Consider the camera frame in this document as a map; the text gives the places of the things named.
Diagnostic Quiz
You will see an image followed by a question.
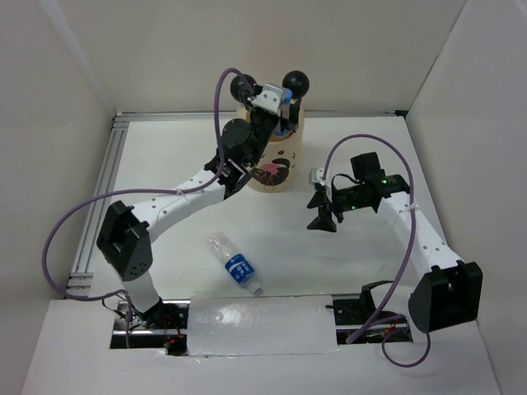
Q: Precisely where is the light blue label bottle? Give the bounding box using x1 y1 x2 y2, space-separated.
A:
271 88 292 142

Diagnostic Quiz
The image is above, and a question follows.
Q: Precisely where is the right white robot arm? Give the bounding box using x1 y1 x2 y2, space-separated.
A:
307 152 483 333

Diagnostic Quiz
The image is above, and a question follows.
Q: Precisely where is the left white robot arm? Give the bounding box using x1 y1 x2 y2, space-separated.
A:
96 75 310 328

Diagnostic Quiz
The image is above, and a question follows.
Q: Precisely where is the cream bin with black ears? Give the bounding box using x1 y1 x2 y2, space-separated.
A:
226 70 310 193

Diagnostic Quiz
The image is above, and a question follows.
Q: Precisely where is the dark blue label bottle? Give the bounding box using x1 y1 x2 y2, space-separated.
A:
208 232 263 295

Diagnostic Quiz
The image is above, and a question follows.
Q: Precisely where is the shiny white tape sheet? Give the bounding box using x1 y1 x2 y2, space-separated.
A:
187 295 338 356

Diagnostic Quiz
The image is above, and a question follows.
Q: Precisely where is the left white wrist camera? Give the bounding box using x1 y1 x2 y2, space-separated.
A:
251 84 289 115

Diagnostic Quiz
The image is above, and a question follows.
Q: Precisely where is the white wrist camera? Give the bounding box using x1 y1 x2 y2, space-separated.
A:
309 168 326 188
251 84 289 115

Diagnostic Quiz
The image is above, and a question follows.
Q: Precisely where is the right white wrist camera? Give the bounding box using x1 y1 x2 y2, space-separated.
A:
309 168 326 188

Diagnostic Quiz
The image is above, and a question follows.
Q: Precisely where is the silver aluminium frame rail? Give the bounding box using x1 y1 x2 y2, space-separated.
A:
65 109 408 293

